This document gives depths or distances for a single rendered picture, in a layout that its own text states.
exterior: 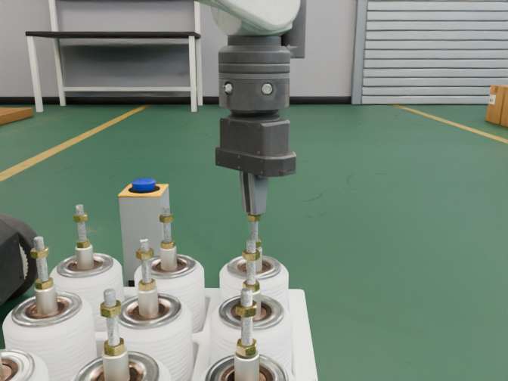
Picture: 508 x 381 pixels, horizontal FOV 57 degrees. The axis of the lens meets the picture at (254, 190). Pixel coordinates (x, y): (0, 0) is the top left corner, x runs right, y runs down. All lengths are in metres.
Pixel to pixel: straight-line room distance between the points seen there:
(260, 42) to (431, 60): 5.23
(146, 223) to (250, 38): 0.38
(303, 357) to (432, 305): 0.58
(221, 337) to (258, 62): 0.31
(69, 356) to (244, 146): 0.31
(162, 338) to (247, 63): 0.32
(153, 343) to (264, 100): 0.30
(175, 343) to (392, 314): 0.63
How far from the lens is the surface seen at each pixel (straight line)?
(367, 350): 0.96
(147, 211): 0.80
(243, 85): 0.55
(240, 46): 0.56
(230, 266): 0.66
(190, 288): 0.64
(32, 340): 0.58
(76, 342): 0.59
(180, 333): 0.55
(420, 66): 5.72
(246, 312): 0.41
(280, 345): 0.54
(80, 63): 5.79
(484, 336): 1.07
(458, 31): 5.87
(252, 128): 0.57
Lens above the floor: 0.53
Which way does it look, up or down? 16 degrees down
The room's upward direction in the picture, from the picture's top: straight up
